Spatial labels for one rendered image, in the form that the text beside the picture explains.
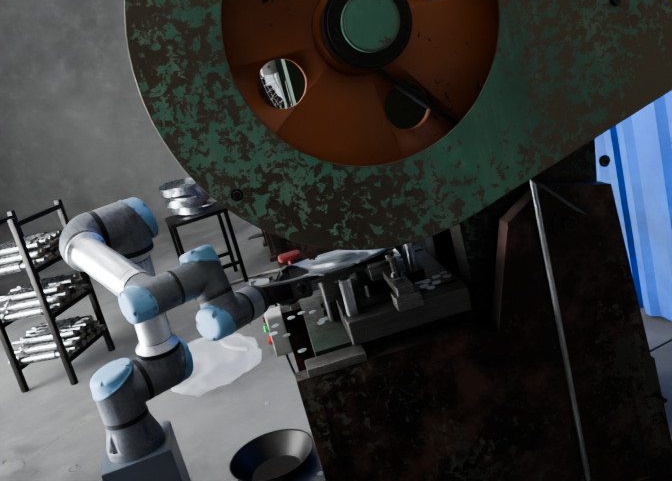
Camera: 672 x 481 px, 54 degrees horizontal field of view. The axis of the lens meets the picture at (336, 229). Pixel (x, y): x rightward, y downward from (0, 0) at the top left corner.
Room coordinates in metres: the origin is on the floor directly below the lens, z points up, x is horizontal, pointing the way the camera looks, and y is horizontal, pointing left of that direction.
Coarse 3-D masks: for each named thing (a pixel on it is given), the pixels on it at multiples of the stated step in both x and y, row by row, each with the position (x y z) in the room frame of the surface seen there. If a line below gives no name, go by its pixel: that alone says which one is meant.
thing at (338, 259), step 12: (336, 252) 1.81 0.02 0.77; (348, 252) 1.75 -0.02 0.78; (360, 252) 1.70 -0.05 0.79; (372, 252) 1.64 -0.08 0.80; (300, 264) 1.77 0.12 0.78; (312, 264) 1.67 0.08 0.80; (324, 264) 1.62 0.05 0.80; (336, 264) 1.61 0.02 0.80; (348, 264) 1.54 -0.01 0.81; (300, 276) 1.56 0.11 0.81
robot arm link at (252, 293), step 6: (246, 288) 1.39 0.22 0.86; (252, 288) 1.40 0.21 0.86; (246, 294) 1.37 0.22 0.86; (252, 294) 1.38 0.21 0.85; (258, 294) 1.39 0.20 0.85; (252, 300) 1.36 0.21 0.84; (258, 300) 1.37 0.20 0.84; (258, 306) 1.37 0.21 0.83; (264, 306) 1.39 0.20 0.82; (258, 312) 1.37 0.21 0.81
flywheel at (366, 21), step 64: (256, 0) 1.27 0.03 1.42; (320, 0) 1.28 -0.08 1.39; (384, 0) 1.16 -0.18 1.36; (448, 0) 1.31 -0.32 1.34; (256, 64) 1.27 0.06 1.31; (320, 64) 1.28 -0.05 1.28; (384, 64) 1.18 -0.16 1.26; (448, 64) 1.30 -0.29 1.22; (320, 128) 1.28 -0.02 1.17; (384, 128) 1.29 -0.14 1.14; (448, 128) 1.30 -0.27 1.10
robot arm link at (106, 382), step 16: (112, 368) 1.63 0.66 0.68; (128, 368) 1.61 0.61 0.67; (144, 368) 1.64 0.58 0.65; (96, 384) 1.58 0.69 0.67; (112, 384) 1.57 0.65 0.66; (128, 384) 1.59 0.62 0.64; (144, 384) 1.61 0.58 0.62; (96, 400) 1.58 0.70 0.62; (112, 400) 1.57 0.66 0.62; (128, 400) 1.58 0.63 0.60; (144, 400) 1.62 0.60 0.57; (112, 416) 1.57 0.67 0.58; (128, 416) 1.57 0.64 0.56
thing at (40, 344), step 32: (0, 224) 3.73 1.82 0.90; (64, 224) 3.77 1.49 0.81; (0, 256) 3.52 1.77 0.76; (32, 256) 3.44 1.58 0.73; (32, 288) 3.56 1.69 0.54; (64, 288) 3.60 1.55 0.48; (0, 320) 3.48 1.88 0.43; (64, 320) 3.70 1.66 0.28; (96, 320) 3.70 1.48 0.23; (32, 352) 3.49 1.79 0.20; (64, 352) 3.38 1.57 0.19
